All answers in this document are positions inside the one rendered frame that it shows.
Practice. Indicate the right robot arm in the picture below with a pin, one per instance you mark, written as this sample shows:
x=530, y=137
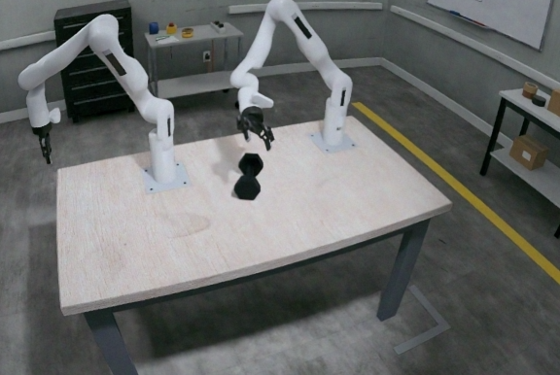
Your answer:
x=102, y=38

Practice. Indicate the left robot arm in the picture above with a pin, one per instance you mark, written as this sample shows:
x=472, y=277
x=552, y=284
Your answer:
x=314, y=50

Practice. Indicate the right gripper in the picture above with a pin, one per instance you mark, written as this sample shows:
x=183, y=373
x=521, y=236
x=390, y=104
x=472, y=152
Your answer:
x=44, y=134

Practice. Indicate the black hex dumbbell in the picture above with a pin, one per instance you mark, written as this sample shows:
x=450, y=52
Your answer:
x=247, y=186

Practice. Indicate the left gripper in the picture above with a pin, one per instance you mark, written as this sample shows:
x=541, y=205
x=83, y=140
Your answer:
x=256, y=113

